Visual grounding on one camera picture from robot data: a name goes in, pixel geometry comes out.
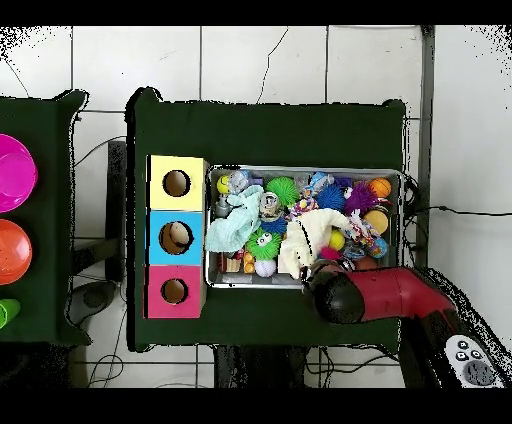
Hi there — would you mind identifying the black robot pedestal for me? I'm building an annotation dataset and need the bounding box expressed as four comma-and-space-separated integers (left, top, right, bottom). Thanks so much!
213, 345, 309, 389

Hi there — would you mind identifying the cream waffle cloth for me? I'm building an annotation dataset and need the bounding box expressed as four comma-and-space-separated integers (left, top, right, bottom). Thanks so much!
278, 207, 355, 280

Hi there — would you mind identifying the green spiky ball with eyes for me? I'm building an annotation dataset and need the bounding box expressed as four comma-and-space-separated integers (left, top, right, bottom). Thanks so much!
244, 227, 284, 262

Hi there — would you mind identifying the long colourful crumpled wrapper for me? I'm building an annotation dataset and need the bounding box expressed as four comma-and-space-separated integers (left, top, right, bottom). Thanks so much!
343, 213, 381, 257

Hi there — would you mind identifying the crushed bottle with blue label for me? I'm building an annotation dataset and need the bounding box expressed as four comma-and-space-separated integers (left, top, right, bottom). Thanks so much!
301, 170, 335, 197

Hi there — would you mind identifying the black stand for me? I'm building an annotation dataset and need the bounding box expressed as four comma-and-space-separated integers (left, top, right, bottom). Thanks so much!
65, 139, 128, 327

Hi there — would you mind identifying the mint waffle cloth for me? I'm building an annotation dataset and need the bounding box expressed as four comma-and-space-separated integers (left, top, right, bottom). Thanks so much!
204, 184, 265, 254

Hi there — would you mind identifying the orange plastic bowl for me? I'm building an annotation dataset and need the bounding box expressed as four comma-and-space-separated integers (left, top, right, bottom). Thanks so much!
0, 218, 33, 286

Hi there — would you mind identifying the blue spiky ball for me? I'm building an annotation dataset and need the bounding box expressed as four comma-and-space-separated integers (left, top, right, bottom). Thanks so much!
315, 183, 347, 212

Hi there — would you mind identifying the grey metal rail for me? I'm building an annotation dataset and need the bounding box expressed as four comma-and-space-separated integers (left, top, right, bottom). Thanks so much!
413, 25, 437, 269

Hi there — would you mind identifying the dark green table cloth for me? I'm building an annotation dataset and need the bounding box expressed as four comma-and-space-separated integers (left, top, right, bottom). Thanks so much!
0, 89, 93, 347
125, 87, 407, 353

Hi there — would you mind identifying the small colourful crumpled paper ball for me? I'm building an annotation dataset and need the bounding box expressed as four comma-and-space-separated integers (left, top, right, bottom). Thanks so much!
285, 196, 320, 221

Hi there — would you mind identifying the silver drink can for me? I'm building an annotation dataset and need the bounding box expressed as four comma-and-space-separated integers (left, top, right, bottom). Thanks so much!
258, 191, 281, 221

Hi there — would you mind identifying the plain green spiky ball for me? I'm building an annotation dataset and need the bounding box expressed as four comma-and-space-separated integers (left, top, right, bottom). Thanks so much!
264, 176, 300, 208

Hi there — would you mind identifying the black cable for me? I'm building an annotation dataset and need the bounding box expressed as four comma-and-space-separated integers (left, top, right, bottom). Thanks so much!
305, 345, 401, 377
73, 135, 128, 168
403, 204, 512, 218
87, 311, 128, 388

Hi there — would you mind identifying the purple spiky ball with eyes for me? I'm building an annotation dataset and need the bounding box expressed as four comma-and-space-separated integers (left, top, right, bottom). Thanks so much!
342, 181, 381, 216

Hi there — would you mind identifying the green plastic cup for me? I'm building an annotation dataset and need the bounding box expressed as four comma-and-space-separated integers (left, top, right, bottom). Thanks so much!
0, 298, 22, 330

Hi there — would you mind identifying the pink plastic bowl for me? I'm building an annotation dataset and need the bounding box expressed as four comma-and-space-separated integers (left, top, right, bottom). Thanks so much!
0, 133, 39, 214

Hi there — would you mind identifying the wooden box with three holes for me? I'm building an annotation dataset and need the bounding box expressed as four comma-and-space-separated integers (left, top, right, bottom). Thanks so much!
142, 154, 210, 320

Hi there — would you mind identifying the silver wire mesh bin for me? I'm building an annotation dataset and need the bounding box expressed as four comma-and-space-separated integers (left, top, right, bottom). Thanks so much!
204, 164, 404, 290

